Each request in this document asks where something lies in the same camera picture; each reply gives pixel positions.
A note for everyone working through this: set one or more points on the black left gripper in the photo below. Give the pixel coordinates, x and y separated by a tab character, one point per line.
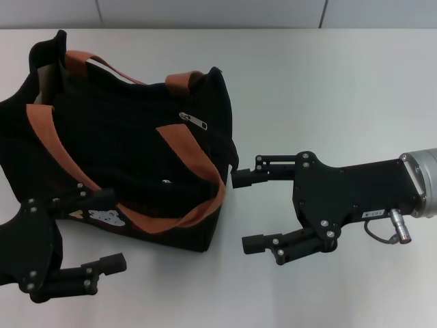
30	246

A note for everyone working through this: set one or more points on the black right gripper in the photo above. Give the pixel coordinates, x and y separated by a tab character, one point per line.
351	201

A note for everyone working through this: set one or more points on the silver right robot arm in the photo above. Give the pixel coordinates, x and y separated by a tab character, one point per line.
423	181

